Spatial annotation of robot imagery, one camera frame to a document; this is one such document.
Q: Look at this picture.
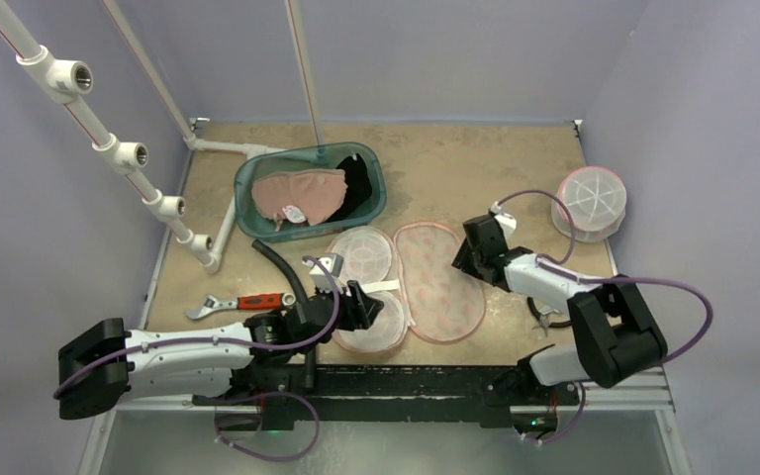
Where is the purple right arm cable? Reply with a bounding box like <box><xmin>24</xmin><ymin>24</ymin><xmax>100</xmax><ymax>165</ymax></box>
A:
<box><xmin>496</xmin><ymin>189</ymin><xmax>715</xmax><ymax>365</ymax></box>

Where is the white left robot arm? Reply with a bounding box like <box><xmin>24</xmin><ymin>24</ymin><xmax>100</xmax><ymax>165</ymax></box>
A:
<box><xmin>53</xmin><ymin>281</ymin><xmax>385</xmax><ymax>421</ymax></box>

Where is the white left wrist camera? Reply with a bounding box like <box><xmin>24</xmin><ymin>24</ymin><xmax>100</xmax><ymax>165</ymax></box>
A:
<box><xmin>303</xmin><ymin>253</ymin><xmax>346</xmax><ymax>297</ymax></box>

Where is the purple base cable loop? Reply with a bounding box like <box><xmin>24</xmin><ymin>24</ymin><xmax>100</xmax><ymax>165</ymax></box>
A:
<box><xmin>213</xmin><ymin>390</ymin><xmax>323</xmax><ymax>464</ymax></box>

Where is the black bra in basin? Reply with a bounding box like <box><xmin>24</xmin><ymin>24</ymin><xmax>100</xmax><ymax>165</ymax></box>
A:
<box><xmin>329</xmin><ymin>154</ymin><xmax>373</xmax><ymax>222</ymax></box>

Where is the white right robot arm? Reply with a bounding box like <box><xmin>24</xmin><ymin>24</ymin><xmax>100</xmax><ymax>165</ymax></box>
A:
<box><xmin>452</xmin><ymin>214</ymin><xmax>668</xmax><ymax>403</ymax></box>

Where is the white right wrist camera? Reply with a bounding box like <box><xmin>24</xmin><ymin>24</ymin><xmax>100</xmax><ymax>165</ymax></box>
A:
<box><xmin>489</xmin><ymin>202</ymin><xmax>518</xmax><ymax>239</ymax></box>

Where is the red handled adjustable wrench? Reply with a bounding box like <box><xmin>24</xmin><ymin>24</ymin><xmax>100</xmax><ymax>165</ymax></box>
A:
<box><xmin>185</xmin><ymin>293</ymin><xmax>296</xmax><ymax>321</ymax></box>

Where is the white PVC pipe rack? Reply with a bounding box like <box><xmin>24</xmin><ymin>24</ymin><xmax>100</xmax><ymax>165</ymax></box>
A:
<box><xmin>0</xmin><ymin>0</ymin><xmax>329</xmax><ymax>275</ymax></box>

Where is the black corrugated hose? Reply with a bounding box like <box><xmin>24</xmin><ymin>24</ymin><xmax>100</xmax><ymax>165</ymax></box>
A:
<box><xmin>251</xmin><ymin>238</ymin><xmax>319</xmax><ymax>395</ymax></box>

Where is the teal plastic basin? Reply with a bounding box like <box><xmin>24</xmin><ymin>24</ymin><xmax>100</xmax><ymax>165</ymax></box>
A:
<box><xmin>235</xmin><ymin>142</ymin><xmax>388</xmax><ymax>243</ymax></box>

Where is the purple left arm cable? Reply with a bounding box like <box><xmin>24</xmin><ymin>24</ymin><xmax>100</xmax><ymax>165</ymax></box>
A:
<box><xmin>51</xmin><ymin>255</ymin><xmax>343</xmax><ymax>401</ymax></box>

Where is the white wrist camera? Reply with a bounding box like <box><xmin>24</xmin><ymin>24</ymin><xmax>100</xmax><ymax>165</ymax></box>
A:
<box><xmin>303</xmin><ymin>253</ymin><xmax>346</xmax><ymax>297</ymax></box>
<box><xmin>489</xmin><ymin>202</ymin><xmax>518</xmax><ymax>239</ymax></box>

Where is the round pink white laundry bag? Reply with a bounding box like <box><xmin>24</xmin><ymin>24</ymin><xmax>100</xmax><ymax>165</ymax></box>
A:
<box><xmin>556</xmin><ymin>166</ymin><xmax>627</xmax><ymax>243</ymax></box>

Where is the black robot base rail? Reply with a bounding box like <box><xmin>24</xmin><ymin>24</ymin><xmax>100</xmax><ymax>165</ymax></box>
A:
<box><xmin>192</xmin><ymin>364</ymin><xmax>580</xmax><ymax>430</ymax></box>

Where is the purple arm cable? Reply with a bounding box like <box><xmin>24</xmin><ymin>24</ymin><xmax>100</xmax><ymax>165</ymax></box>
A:
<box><xmin>496</xmin><ymin>189</ymin><xmax>715</xmax><ymax>365</ymax></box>
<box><xmin>51</xmin><ymin>255</ymin><xmax>343</xmax><ymax>401</ymax></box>

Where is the pink bra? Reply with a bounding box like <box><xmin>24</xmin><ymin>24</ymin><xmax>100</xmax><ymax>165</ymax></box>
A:
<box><xmin>251</xmin><ymin>169</ymin><xmax>346</xmax><ymax>230</ymax></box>

